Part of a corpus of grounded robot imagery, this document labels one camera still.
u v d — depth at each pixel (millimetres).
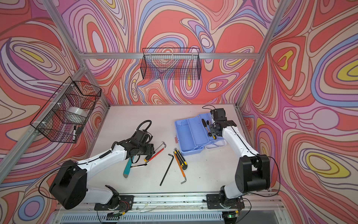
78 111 735
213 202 728
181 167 857
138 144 657
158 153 913
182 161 865
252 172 431
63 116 737
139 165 859
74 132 725
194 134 913
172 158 891
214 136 861
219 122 663
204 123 933
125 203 723
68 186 415
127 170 846
